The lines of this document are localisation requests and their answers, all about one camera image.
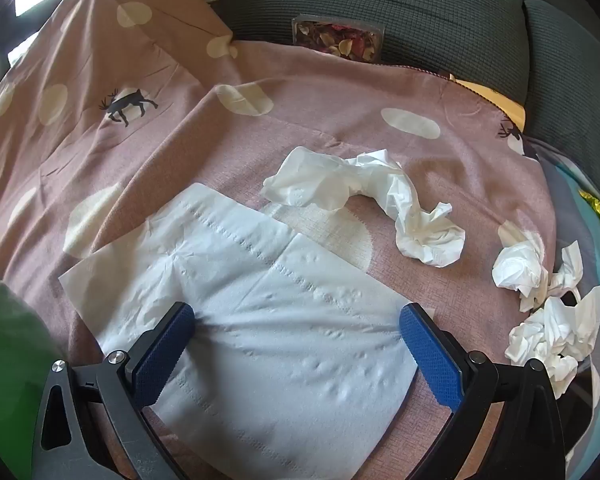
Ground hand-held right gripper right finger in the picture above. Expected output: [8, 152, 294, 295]
[399, 302, 567, 480]

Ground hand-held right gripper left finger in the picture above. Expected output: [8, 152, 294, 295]
[30, 301, 196, 480]

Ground green bowl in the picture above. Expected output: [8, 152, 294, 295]
[0, 260, 68, 461]

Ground large crumpled white tissue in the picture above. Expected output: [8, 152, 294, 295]
[504, 285, 600, 400]

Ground flat white tissue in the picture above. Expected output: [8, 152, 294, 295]
[57, 182, 433, 478]

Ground crumpled white tissue ball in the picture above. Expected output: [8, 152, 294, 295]
[491, 232, 551, 311]

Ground small crumpled white tissue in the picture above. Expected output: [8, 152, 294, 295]
[547, 240, 586, 306]

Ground long crumpled white tissue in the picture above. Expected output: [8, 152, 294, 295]
[261, 146, 467, 267]

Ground blue printed cloth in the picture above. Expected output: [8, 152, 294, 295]
[530, 135, 600, 480]

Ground pink polka-dot blanket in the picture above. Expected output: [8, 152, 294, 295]
[0, 0, 561, 480]

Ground yellow cloth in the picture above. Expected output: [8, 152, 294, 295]
[450, 74, 527, 133]

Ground grey sofa cushion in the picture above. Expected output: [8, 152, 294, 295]
[515, 0, 600, 156]

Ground clear box of dried flowers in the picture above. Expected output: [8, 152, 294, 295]
[291, 14, 385, 63]

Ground dark green sofa cushions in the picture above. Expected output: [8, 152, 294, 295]
[215, 0, 528, 68]

